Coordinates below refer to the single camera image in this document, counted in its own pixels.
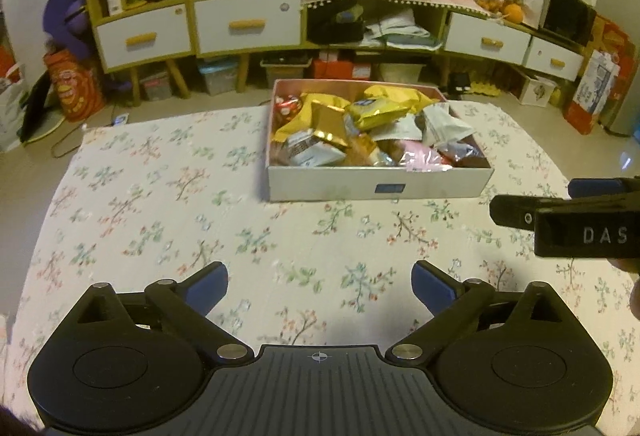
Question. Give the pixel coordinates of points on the red storage box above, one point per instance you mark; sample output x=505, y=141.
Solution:
x=340, y=70

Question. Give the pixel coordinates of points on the crumpled yellow snack bag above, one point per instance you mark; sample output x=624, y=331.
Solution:
x=413, y=99

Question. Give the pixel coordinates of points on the yellow biscuit packet blue logo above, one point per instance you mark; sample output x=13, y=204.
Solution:
x=375, y=112

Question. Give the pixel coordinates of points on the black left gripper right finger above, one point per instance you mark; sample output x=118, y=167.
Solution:
x=508, y=362

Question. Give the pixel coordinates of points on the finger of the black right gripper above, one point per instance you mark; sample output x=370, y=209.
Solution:
x=527, y=212
x=596, y=187

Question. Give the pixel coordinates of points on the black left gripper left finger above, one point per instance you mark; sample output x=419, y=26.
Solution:
x=134, y=363

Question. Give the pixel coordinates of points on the small red snack packet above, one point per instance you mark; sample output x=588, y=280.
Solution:
x=287, y=107

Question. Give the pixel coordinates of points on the purple plush toy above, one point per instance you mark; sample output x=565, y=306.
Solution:
x=67, y=24

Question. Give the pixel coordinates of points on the floral tablecloth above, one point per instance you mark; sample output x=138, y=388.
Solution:
x=162, y=199

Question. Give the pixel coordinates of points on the ribbed yellow snack bag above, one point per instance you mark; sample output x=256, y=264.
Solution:
x=322, y=115

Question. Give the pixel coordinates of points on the orange patterned bag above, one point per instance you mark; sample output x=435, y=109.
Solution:
x=77, y=83

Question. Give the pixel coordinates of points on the pink snack packet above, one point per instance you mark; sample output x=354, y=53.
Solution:
x=415, y=157

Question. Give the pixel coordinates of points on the pink cardboard box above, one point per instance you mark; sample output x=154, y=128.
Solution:
x=290, y=184

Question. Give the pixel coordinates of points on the white brown snack packet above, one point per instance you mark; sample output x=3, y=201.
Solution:
x=306, y=150

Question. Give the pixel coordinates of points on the white snack bag black text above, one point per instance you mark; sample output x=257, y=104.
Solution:
x=441, y=126

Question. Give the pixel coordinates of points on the silver blue snack packet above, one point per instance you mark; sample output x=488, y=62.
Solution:
x=403, y=129

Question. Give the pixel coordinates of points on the black microwave oven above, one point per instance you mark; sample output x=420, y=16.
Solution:
x=571, y=20

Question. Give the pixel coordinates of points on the wooden cabinet white drawers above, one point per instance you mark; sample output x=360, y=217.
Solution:
x=163, y=31

